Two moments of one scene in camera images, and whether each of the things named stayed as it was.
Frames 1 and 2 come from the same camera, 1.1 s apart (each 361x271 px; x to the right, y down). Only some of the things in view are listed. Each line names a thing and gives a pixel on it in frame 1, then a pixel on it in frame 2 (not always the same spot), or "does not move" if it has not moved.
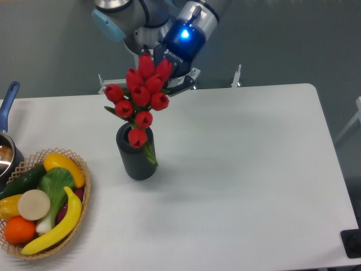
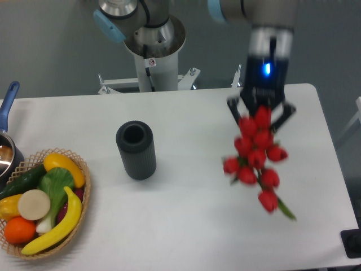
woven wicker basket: [24, 167] does not move
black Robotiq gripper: [183, 42] -> [264, 84]
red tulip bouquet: [142, 91] -> [254, 147]
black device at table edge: [351, 241] does not move
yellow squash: [54, 160] does not move
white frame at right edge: [358, 116] does not move
